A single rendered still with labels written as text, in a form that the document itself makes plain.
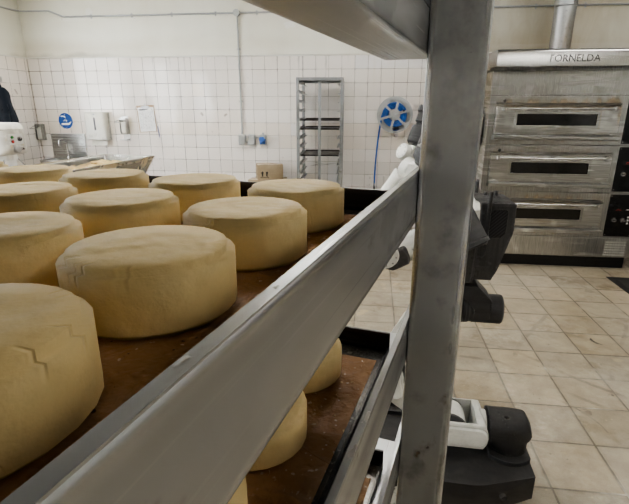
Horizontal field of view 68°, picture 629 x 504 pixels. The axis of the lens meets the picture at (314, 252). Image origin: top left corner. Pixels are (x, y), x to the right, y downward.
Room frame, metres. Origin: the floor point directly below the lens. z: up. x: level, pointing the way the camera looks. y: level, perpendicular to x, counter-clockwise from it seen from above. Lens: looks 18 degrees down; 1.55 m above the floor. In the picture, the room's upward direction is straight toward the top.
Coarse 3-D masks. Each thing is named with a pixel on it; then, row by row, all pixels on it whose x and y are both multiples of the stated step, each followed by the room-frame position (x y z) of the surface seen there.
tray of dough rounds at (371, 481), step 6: (378, 450) 0.26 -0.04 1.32; (378, 456) 0.26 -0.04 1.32; (372, 462) 0.26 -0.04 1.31; (378, 462) 0.26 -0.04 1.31; (372, 468) 0.26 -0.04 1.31; (378, 468) 0.26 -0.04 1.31; (366, 474) 0.25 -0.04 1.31; (372, 474) 0.25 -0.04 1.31; (378, 474) 0.25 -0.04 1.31; (366, 480) 0.25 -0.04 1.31; (372, 480) 0.25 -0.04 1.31; (378, 480) 0.25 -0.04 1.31; (366, 486) 0.24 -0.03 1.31; (372, 486) 0.24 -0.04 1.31; (360, 492) 0.24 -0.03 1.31; (366, 492) 0.24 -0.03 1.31; (372, 492) 0.24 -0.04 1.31; (360, 498) 0.23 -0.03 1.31; (366, 498) 0.23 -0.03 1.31; (372, 498) 0.23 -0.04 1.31
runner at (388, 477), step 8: (400, 424) 0.27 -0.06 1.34; (400, 432) 0.27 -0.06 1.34; (384, 440) 0.29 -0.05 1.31; (376, 448) 0.28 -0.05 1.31; (384, 448) 0.28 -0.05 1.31; (392, 448) 0.28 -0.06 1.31; (384, 456) 0.27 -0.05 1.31; (392, 456) 0.24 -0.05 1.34; (384, 464) 0.27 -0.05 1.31; (392, 464) 0.24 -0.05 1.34; (384, 472) 0.26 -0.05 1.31; (392, 472) 0.24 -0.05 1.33; (384, 480) 0.22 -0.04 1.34; (392, 480) 0.24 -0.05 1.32; (376, 488) 0.24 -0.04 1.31; (384, 488) 0.22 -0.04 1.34; (392, 488) 0.24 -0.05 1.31; (376, 496) 0.24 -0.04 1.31; (384, 496) 0.21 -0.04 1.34
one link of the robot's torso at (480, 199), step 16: (496, 192) 1.70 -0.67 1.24; (480, 208) 1.53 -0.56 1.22; (496, 208) 1.54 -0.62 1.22; (512, 208) 1.54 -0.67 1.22; (496, 224) 1.54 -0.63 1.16; (512, 224) 1.53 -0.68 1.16; (496, 240) 1.54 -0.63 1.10; (480, 256) 1.55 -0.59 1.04; (496, 256) 1.54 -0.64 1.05; (480, 272) 1.56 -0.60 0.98
